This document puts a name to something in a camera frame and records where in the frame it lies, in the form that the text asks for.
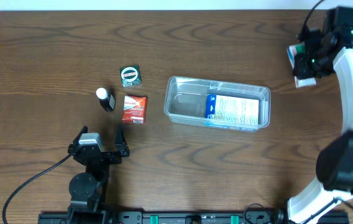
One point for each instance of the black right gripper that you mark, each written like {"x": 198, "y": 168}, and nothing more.
{"x": 302, "y": 66}

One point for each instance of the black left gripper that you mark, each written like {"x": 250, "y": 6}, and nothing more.
{"x": 122, "y": 148}

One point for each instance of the white green medicine box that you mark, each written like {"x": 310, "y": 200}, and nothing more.
{"x": 298, "y": 59}

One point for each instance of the red Panadol ActiFast packet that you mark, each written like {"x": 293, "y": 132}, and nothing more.
{"x": 134, "y": 109}

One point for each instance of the blue Cool Fever box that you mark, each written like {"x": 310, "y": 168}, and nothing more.
{"x": 231, "y": 112}

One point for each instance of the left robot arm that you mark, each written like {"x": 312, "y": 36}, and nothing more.
{"x": 88, "y": 189}

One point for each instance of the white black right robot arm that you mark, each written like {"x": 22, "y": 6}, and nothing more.
{"x": 333, "y": 183}

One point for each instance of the clear plastic container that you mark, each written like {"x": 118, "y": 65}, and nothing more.
{"x": 185, "y": 99}

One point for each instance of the dark bottle white cap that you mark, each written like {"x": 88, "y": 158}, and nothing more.
{"x": 106, "y": 99}

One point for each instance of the green Zam-Buk box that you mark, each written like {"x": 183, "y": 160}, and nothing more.
{"x": 130, "y": 76}

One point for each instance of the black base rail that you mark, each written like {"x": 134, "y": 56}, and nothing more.
{"x": 251, "y": 216}

